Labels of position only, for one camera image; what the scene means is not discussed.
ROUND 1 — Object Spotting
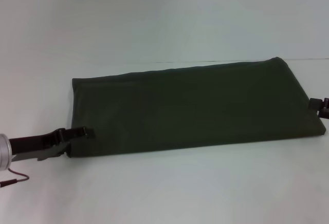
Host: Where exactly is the dark green shirt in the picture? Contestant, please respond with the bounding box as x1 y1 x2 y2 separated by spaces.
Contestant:
66 56 327 158

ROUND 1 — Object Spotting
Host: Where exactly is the left arm cable with plug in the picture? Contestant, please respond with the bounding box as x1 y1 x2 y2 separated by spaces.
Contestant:
0 167 30 188

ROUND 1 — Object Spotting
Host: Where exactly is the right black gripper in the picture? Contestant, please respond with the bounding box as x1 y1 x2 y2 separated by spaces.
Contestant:
309 97 329 119

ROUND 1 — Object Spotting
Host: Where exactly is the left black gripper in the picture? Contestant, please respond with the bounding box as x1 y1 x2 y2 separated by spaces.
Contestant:
9 126 95 162

